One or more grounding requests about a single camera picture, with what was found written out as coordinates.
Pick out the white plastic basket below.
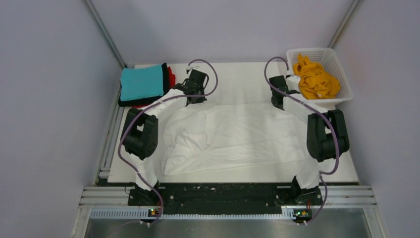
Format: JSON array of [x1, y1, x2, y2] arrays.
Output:
[[286, 47, 354, 108]]

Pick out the folded black t shirt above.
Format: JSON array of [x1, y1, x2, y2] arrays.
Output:
[[118, 63, 168, 107]]

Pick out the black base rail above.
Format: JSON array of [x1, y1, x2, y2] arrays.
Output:
[[123, 180, 325, 215]]

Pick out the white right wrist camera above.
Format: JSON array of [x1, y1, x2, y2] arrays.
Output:
[[285, 75, 301, 92]]

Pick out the aluminium table frame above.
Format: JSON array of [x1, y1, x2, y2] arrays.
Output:
[[70, 62, 388, 238]]

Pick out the right controller board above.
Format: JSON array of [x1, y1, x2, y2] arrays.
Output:
[[293, 210, 312, 224]]

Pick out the folded cyan t shirt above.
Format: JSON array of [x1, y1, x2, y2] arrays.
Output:
[[120, 65, 164, 102]]

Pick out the folded red t shirt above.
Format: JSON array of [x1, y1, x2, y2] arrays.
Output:
[[133, 67, 176, 108]]

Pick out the left frame post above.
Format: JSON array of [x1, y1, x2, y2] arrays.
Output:
[[83, 0, 127, 68]]

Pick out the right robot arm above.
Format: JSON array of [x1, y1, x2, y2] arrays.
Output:
[[265, 75, 350, 205]]

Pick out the left controller board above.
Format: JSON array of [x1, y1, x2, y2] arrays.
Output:
[[148, 208, 163, 218]]

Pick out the yellow t shirt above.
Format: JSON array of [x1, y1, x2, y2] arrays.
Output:
[[293, 54, 341, 100]]

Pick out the right frame post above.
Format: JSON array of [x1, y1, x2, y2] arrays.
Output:
[[328, 0, 364, 49]]

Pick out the white t shirt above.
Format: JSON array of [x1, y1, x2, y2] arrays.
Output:
[[162, 103, 305, 176]]

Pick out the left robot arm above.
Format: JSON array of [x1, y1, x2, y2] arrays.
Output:
[[118, 69, 209, 206]]

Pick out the controller board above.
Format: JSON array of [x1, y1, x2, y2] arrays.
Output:
[[293, 210, 312, 224], [148, 208, 163, 218]]

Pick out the frame post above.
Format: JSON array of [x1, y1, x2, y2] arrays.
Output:
[[83, 0, 127, 68], [328, 0, 364, 49]]

